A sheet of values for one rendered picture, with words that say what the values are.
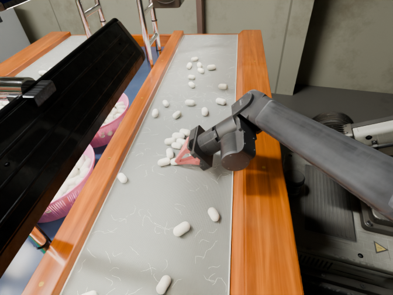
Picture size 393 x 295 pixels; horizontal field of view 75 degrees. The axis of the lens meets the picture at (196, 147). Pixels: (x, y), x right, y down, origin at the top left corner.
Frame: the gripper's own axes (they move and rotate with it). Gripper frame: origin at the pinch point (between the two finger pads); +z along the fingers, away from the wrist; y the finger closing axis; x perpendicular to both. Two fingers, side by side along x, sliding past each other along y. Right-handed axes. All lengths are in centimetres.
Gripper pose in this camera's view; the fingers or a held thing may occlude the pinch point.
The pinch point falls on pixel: (178, 161)
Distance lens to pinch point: 66.5
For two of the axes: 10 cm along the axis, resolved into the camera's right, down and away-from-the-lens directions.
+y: -1.2, 6.5, -7.5
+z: -7.4, 4.4, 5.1
